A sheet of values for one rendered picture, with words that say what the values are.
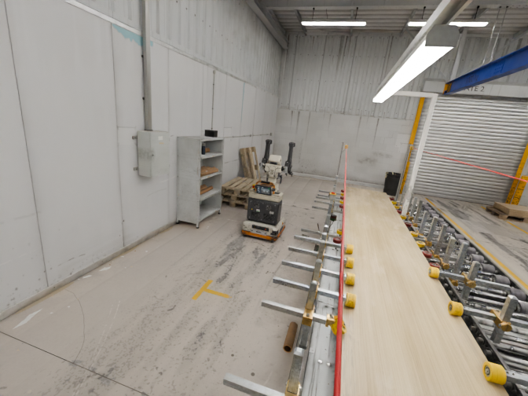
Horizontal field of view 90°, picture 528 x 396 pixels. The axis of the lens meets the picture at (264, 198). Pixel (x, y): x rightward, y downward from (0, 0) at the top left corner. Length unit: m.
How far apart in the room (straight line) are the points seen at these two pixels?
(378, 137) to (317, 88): 2.79
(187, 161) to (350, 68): 7.30
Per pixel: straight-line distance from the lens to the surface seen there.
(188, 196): 4.76
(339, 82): 10.38
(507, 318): 2.18
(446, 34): 1.45
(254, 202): 4.41
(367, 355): 1.58
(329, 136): 10.25
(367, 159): 10.31
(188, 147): 4.60
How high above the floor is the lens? 1.94
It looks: 16 degrees down
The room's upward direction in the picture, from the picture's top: 6 degrees clockwise
